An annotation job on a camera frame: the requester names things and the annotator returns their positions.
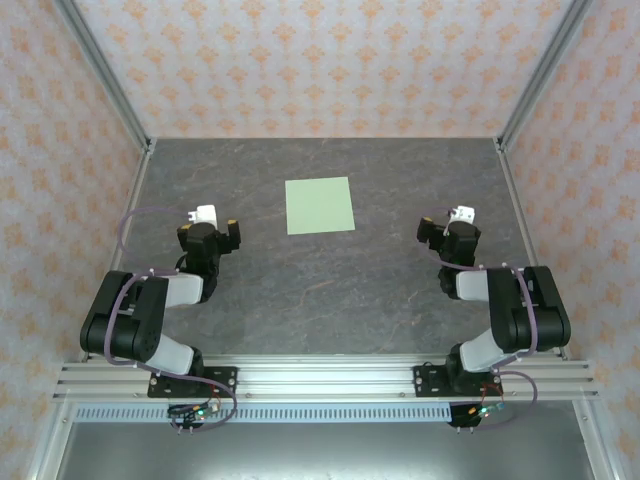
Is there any light green paper sheet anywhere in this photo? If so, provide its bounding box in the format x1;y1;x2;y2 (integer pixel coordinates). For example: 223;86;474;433
284;176;357;237

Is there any grey metal shelf sheet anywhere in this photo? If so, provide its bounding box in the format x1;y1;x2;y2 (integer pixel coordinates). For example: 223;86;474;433
54;422;596;480

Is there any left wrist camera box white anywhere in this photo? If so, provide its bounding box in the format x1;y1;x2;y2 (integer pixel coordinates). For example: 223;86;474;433
188;203;219;225

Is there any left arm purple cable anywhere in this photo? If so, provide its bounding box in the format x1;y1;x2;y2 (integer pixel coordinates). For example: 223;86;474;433
102;206;239;431

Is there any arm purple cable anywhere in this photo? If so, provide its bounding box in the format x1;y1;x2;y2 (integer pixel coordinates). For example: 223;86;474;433
102;206;239;431
419;206;539;431

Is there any aluminium table edge rail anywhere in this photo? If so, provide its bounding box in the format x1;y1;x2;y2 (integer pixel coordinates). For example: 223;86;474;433
79;144;157;364
495;142;571;361

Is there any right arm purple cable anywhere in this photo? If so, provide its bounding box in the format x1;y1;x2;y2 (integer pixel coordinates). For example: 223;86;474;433
419;206;539;431

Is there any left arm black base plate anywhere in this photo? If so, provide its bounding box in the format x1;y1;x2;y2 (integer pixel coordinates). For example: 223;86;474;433
147;366;239;400

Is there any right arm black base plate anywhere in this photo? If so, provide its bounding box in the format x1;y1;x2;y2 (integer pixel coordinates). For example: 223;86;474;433
413;364;501;400

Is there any aluminium mounting rail beam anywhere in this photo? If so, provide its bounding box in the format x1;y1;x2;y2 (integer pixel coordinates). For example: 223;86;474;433
52;355;599;401

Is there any aluminium frame post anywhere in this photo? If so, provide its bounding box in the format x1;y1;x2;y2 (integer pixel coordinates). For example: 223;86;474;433
52;0;154;154
494;0;596;152

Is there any slotted grey cable duct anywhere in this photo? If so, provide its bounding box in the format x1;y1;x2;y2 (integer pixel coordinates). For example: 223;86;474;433
74;405;454;423

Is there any aluminium lower frame bar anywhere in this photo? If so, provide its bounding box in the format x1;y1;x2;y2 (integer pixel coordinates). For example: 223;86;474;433
572;399;619;480
27;399;76;480

